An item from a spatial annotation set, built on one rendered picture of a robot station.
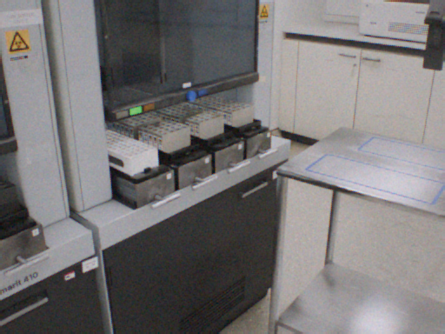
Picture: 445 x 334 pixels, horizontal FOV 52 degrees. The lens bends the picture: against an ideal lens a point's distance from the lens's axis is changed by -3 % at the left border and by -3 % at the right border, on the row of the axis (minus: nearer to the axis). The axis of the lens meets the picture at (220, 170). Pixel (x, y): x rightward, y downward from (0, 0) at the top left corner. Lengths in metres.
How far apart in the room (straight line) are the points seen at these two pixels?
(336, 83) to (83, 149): 2.54
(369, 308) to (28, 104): 1.23
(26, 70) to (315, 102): 2.78
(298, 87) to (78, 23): 2.70
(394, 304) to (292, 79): 2.34
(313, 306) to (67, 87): 1.05
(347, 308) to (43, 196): 1.04
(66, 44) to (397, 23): 2.48
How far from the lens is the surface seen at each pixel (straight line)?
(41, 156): 1.16
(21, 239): 1.10
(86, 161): 1.23
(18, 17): 1.09
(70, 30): 1.15
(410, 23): 3.23
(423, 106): 3.27
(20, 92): 1.11
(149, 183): 1.26
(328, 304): 1.67
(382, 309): 1.70
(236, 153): 1.50
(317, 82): 3.58
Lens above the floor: 1.33
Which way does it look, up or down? 24 degrees down
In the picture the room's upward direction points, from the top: straight up
